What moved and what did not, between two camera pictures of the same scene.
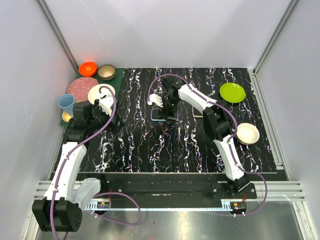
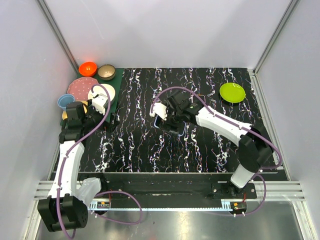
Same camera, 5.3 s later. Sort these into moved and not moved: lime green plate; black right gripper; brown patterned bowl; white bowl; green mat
Moved: black right gripper
Not moved: green mat; lime green plate; white bowl; brown patterned bowl
